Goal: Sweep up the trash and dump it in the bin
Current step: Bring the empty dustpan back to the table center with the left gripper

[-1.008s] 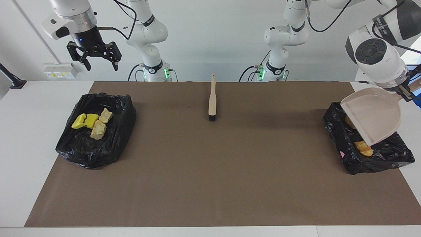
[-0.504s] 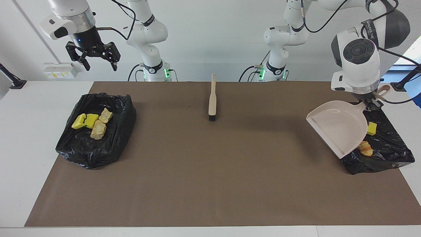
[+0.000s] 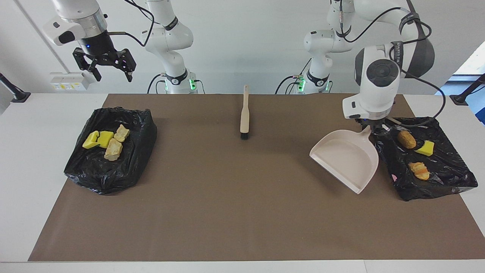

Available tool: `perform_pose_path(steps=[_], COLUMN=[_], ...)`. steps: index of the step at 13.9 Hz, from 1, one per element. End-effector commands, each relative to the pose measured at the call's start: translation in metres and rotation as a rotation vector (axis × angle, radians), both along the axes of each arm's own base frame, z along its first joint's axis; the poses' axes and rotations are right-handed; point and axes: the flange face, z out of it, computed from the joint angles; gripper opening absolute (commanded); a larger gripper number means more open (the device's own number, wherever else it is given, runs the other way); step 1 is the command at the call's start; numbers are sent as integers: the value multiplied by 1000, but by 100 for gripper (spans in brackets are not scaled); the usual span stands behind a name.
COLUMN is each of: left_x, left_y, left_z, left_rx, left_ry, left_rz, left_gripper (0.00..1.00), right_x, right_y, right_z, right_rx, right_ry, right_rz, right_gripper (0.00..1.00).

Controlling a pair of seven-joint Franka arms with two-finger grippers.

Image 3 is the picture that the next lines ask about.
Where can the black bag lined bin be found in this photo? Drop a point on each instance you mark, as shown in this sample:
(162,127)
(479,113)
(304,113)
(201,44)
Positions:
(94,174)

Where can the brown bread roll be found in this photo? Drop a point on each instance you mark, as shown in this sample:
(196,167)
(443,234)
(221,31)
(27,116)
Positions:
(406,139)

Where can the black bag bin pink spot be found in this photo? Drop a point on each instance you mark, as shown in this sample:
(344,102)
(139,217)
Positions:
(439,178)

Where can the beige plastic dustpan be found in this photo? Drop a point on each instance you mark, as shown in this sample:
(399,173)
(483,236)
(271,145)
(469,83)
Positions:
(348,159)

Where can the small yellow green sponge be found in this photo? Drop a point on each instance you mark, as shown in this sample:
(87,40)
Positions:
(426,148)

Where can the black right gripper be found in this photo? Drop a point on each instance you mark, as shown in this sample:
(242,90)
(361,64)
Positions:
(102,53)

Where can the brown table mat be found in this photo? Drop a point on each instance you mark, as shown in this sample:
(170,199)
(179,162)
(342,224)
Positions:
(242,227)

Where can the orange striped foam chunk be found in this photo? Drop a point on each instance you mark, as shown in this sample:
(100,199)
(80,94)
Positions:
(113,149)

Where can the beige hand brush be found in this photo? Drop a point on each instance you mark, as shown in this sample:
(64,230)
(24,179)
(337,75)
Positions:
(244,117)

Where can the small beige chunk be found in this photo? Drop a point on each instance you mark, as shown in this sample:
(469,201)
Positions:
(420,170)

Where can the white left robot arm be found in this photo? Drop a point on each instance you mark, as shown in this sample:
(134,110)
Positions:
(375,83)

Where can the notched yellow sponge piece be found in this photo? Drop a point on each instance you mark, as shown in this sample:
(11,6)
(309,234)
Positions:
(90,141)

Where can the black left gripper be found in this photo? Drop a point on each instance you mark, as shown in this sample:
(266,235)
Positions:
(373,123)

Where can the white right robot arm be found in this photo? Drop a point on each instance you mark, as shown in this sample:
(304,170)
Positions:
(166,38)

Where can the black clamp stand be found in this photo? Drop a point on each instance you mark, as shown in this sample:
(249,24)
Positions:
(460,99)
(19,96)

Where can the beige foam chunk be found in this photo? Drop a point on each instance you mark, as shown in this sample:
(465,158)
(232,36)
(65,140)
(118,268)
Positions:
(122,133)

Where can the white wall socket box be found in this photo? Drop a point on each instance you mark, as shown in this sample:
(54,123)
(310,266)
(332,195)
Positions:
(68,81)

